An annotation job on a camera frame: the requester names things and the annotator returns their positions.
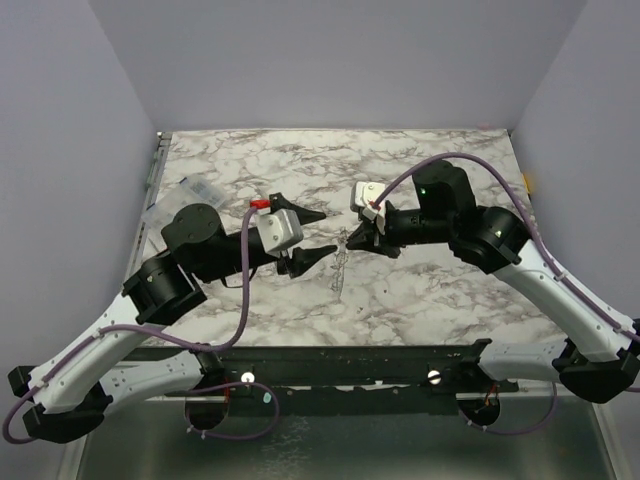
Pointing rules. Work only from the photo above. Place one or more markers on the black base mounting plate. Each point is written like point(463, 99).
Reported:
point(373, 380)

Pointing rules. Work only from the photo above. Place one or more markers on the silver metal keyring holder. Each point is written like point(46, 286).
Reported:
point(339, 262)

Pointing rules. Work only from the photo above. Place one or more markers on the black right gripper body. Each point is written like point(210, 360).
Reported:
point(381, 231)

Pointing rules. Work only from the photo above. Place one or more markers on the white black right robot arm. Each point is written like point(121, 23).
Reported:
point(599, 358)

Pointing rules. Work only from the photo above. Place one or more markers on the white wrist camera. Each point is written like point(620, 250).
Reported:
point(364, 194)
point(279, 230)

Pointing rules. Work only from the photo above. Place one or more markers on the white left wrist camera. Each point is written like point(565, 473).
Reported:
point(279, 230)

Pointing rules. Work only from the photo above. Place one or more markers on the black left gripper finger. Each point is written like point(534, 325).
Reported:
point(304, 215)
point(304, 259)

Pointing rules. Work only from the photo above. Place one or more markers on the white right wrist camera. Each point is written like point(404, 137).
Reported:
point(364, 194)

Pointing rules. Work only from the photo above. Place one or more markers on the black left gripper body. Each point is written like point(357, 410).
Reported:
point(285, 262)

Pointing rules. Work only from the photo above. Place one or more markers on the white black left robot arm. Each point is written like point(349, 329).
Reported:
point(126, 355)

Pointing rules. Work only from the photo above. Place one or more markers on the clear plastic screw organizer box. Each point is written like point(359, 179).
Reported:
point(191, 189)

